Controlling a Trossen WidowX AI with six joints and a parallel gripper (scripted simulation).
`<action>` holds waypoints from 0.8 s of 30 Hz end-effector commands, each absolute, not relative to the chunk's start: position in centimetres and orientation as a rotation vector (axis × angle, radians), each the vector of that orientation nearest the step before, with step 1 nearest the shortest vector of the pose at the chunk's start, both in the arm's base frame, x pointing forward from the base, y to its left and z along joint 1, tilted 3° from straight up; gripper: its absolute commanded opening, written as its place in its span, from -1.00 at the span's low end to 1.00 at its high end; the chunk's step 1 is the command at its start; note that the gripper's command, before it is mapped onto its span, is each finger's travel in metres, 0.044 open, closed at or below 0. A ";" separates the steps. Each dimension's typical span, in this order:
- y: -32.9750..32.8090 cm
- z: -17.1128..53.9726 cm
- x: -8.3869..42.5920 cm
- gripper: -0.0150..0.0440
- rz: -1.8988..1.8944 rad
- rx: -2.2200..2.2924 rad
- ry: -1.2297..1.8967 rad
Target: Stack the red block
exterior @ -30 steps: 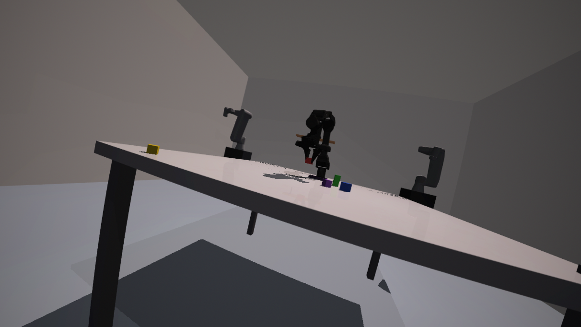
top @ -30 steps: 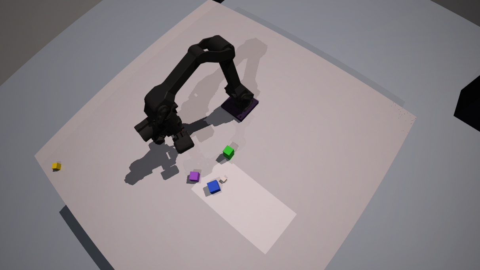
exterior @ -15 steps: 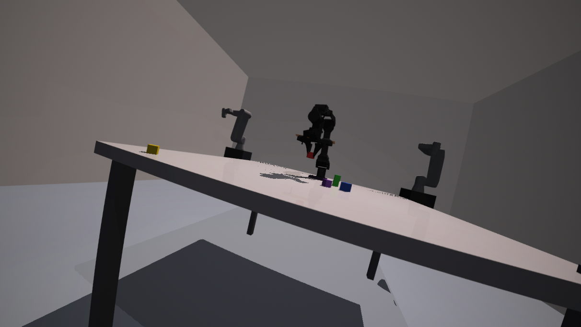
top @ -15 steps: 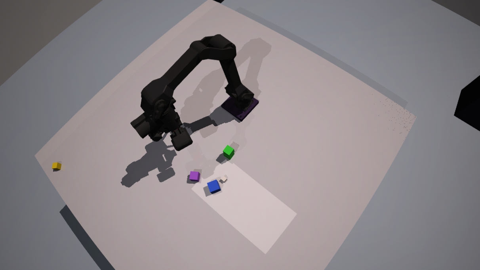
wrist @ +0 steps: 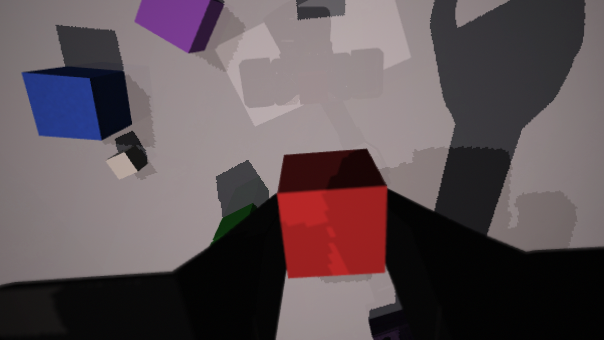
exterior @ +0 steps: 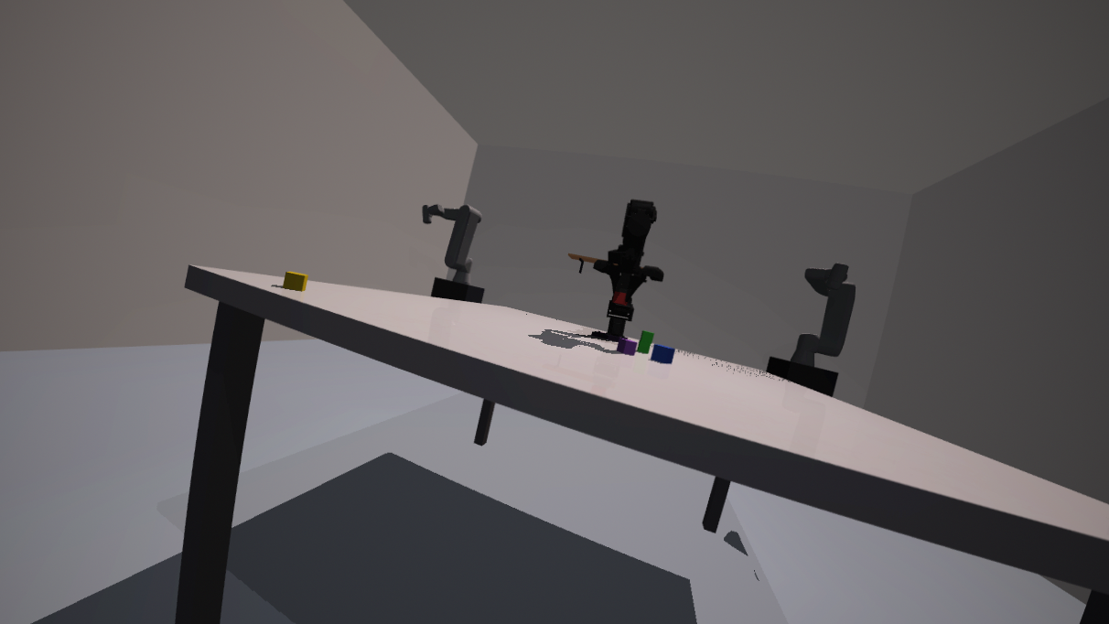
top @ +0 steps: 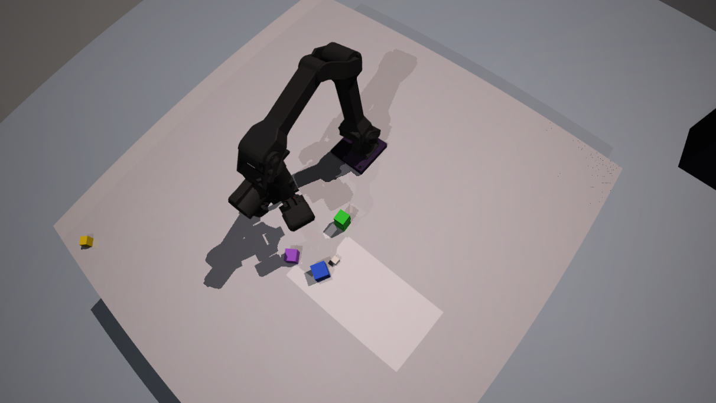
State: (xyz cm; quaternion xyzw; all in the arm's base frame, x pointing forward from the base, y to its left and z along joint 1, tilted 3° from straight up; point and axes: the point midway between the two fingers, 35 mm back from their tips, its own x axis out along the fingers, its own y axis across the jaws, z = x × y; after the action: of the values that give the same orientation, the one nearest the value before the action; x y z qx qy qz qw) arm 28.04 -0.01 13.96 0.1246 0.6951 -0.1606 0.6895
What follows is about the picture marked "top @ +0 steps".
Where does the blue cube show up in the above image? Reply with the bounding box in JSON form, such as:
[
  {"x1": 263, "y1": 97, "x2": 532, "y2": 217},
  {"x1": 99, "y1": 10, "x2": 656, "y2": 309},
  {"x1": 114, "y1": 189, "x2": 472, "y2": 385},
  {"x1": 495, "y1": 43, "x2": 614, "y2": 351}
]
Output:
[{"x1": 310, "y1": 261, "x2": 331, "y2": 282}]

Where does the purple block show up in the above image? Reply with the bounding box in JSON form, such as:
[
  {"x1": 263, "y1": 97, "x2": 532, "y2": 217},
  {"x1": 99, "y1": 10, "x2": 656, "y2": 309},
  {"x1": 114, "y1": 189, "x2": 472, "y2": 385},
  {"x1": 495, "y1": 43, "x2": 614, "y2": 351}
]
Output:
[{"x1": 284, "y1": 248, "x2": 300, "y2": 264}]

